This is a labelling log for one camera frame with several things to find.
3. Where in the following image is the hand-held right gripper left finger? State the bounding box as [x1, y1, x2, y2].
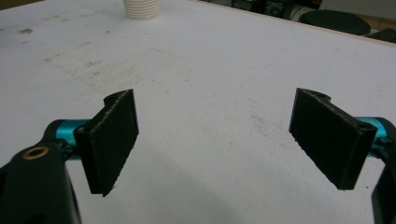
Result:
[74, 89, 140, 198]

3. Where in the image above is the black round stool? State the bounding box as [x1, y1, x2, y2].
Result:
[298, 8, 372, 36]

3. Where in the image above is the white foam mat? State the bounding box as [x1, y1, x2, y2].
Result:
[0, 0, 396, 224]

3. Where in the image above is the stack of white paper cups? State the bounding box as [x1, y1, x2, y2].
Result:
[122, 0, 162, 21]

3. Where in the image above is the black computer tower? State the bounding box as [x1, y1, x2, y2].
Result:
[264, 0, 294, 20]

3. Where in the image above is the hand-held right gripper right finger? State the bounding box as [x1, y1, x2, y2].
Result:
[289, 87, 378, 190]

